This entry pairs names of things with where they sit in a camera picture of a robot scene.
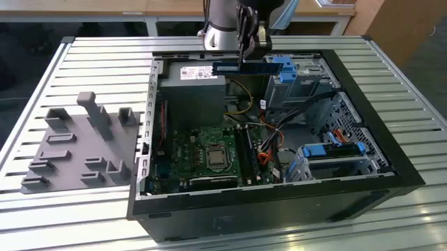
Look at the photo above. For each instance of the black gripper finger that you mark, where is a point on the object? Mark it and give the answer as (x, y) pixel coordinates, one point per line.
(243, 49)

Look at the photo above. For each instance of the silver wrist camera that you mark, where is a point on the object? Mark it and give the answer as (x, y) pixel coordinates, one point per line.
(263, 44)

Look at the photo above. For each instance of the black PC case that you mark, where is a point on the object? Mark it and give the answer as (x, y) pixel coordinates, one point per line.
(279, 209)

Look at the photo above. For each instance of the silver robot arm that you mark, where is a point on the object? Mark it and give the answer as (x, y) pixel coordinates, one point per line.
(221, 15)

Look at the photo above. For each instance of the metal disk bay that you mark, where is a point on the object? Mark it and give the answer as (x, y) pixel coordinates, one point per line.
(371, 163)

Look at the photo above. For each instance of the blue disk carrier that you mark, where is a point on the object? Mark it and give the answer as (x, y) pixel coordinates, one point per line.
(285, 68)

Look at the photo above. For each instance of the grey parts rack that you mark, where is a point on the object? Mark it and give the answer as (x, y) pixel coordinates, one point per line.
(76, 157)

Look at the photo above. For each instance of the silver CPU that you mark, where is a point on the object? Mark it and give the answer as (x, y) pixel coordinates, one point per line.
(217, 158)

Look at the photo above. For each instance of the blue plastic latch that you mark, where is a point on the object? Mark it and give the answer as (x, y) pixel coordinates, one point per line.
(294, 170)

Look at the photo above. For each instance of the metal drive cage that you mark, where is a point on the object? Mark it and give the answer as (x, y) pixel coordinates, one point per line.
(290, 94)

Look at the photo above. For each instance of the grey power supply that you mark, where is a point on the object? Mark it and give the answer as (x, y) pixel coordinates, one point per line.
(190, 99)

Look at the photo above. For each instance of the wooden cabinet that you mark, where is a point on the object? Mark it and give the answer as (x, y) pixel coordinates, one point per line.
(402, 26)

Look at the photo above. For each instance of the hard disk in blue carrier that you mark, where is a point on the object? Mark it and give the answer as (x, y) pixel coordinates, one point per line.
(314, 151)

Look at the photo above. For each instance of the black graphics card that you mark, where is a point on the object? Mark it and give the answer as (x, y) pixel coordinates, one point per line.
(213, 181)

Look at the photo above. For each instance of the small white label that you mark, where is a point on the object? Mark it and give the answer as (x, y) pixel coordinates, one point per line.
(263, 104)

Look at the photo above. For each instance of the wooden desk white frame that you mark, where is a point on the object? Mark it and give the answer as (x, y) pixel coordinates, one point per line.
(87, 6)

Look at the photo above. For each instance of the green motherboard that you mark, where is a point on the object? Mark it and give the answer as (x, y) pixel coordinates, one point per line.
(185, 157)

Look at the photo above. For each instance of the white power supply label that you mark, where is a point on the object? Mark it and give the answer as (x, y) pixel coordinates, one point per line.
(195, 72)

